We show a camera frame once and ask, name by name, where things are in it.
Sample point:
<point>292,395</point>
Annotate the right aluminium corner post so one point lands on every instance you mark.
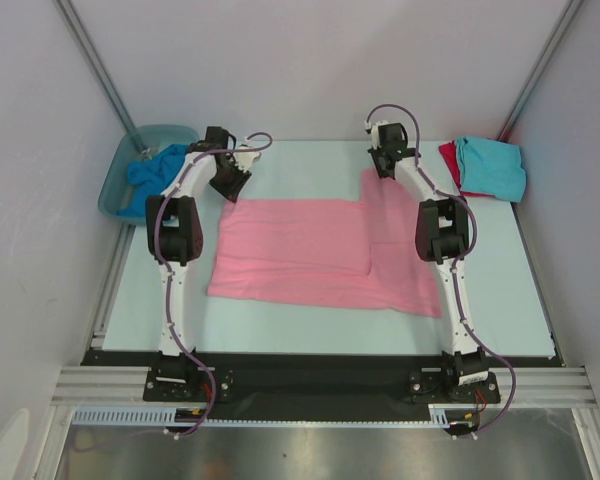
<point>550,48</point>

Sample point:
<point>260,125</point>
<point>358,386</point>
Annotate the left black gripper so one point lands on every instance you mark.
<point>231,191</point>

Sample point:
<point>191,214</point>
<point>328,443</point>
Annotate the aluminium front rail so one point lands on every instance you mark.
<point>527,387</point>

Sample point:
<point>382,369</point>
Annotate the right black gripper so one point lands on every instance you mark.
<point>387,157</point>

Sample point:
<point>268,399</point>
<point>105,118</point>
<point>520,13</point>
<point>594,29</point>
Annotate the folded red t shirt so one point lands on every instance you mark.
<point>448,153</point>

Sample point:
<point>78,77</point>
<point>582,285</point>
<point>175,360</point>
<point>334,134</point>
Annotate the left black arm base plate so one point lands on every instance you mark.
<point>190,386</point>

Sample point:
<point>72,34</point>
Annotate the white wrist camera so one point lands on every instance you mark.
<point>376,132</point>
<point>244,157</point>

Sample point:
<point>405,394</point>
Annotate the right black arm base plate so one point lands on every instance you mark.
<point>429,386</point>

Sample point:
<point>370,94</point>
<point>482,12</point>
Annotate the pink t shirt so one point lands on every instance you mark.
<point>326,252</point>

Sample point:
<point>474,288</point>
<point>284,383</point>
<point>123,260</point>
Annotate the folded light blue t shirt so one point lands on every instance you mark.
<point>491,168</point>

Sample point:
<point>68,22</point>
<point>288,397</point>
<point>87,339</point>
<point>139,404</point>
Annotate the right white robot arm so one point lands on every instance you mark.
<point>442,240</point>

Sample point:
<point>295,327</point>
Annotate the crumpled blue t shirt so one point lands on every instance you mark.
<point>151,178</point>

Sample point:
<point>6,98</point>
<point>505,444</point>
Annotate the translucent blue plastic bin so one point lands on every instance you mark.
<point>141,145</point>

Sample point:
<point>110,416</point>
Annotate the slotted cable duct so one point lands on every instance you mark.
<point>277,414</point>

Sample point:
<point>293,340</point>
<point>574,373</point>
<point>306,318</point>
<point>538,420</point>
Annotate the left aluminium corner post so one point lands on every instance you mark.
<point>87,48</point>

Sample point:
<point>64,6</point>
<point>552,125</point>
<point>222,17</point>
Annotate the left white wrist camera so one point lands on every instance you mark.
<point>244,157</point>

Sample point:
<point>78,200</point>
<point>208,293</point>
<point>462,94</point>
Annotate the aluminium corner post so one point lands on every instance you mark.
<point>550,48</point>
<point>87,48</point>

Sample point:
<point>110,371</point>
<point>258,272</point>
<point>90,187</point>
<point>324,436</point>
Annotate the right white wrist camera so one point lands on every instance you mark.
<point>376,132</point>

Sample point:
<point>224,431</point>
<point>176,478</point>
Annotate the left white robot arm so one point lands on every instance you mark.
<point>175,240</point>

